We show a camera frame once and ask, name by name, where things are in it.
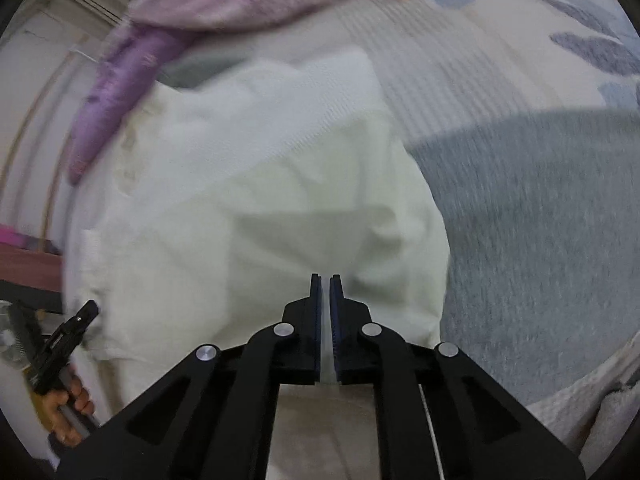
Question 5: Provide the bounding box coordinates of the wooden wall rail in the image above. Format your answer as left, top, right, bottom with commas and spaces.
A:
42, 157, 72, 257
0, 54, 77, 196

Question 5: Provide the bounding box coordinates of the grey zip hoodie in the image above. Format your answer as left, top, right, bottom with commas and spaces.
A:
405, 107, 640, 408

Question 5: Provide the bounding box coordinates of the white sweatshirt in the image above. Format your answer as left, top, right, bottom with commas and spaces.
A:
62, 45, 451, 480

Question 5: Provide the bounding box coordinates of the purple floral quilt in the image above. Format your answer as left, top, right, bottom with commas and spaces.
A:
67, 0, 431, 186

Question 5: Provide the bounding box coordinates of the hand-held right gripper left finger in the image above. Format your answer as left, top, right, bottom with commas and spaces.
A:
55, 273, 321, 480

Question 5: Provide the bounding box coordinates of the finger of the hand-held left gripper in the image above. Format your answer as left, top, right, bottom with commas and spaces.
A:
31, 300, 100, 395

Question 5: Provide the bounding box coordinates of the person's left hand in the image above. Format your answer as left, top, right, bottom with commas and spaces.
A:
42, 373, 96, 449

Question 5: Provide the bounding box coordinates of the bed with floral sheet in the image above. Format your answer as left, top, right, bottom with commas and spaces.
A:
160, 0, 640, 476

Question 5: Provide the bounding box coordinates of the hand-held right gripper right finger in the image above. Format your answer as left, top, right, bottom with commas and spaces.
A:
329, 273, 586, 480

